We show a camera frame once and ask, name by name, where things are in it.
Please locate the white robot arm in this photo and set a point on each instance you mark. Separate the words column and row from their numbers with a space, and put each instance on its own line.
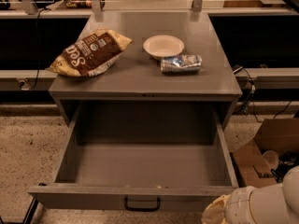
column 275, row 204

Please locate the grey metal drawer cabinet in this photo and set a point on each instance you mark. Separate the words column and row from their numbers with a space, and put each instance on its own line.
column 136, row 76

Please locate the grey top drawer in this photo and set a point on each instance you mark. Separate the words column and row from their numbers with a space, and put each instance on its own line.
column 175, row 151

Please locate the brown chip bag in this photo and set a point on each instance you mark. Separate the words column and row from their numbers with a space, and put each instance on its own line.
column 91, row 55

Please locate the clear plastic cup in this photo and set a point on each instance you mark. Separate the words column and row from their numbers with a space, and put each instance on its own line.
column 272, row 159

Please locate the crushed blue white can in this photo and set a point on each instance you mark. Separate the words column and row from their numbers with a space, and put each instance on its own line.
column 181, row 64

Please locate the cardboard box with items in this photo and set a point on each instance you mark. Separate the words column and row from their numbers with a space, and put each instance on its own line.
column 255, row 160

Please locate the black drawer handle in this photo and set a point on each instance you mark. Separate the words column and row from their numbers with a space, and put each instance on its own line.
column 141, row 205

